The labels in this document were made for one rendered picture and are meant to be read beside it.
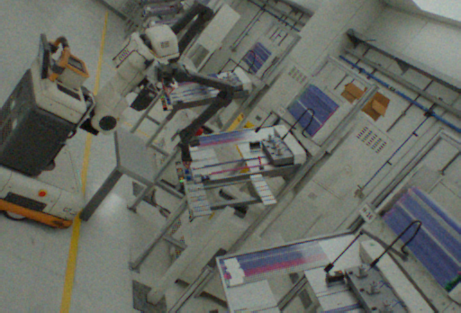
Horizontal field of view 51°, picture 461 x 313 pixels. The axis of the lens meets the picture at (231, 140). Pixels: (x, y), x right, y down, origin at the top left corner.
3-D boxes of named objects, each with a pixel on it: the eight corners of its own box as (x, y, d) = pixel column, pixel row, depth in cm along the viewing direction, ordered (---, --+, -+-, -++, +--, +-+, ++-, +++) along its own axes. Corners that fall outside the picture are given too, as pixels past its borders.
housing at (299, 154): (294, 173, 321) (294, 154, 314) (274, 143, 364) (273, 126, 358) (306, 171, 322) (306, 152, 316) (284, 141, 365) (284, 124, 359)
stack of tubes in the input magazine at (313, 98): (311, 137, 314) (338, 105, 308) (286, 110, 359) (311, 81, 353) (324, 147, 319) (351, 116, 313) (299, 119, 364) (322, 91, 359)
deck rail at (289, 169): (195, 192, 308) (194, 183, 305) (194, 190, 310) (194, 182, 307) (302, 172, 319) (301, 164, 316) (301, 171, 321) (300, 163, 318)
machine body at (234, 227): (167, 281, 333) (222, 217, 320) (160, 225, 395) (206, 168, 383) (239, 316, 360) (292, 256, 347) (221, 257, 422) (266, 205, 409)
